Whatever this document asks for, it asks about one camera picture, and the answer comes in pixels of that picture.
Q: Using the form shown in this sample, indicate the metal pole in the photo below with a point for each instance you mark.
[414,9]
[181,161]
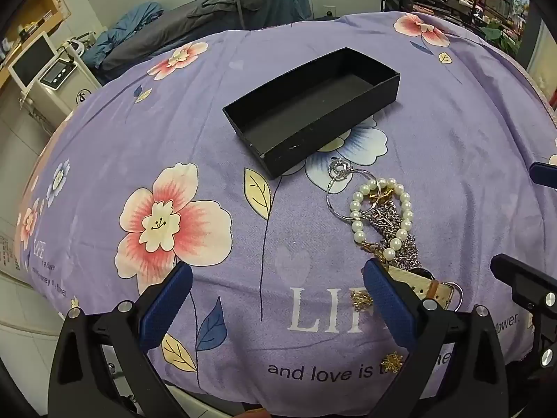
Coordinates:
[238,6]

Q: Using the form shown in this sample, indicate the gold snowflake brooch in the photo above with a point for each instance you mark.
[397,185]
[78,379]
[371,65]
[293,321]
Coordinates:
[392,361]
[362,300]

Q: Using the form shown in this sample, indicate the white beauty machine with screen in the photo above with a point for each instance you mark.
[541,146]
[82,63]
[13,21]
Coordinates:
[56,78]

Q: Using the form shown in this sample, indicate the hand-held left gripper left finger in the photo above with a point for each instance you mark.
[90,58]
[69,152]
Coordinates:
[167,309]

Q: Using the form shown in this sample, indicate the purple floral blanket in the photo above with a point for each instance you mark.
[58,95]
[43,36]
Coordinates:
[130,139]

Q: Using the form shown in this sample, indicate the grey bed blanket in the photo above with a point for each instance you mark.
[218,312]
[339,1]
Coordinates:
[196,21]

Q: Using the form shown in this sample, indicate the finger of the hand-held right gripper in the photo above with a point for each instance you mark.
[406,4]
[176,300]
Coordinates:
[545,173]
[522,276]

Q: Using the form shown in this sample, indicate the teal massage bed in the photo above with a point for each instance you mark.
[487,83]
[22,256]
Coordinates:
[296,2]

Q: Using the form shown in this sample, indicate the thin silver hoop earring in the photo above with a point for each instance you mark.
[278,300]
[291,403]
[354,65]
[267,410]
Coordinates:
[329,202]

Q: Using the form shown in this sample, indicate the white wall socket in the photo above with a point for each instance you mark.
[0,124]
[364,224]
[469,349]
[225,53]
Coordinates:
[329,10]

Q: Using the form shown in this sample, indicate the small white beauty device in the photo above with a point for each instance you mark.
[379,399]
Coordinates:
[78,50]

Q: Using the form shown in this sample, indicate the wall poster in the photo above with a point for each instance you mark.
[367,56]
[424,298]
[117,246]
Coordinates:
[6,252]

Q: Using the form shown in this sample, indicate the blue duvet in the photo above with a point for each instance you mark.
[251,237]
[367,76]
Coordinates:
[126,26]

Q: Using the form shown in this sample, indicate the wooden wall shelf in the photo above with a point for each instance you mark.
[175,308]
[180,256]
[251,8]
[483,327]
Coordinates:
[48,13]

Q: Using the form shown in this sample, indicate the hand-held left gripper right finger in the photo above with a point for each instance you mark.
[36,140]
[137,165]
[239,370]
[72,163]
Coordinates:
[387,309]

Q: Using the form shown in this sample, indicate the black cardboard box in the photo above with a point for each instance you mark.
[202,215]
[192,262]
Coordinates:
[304,109]

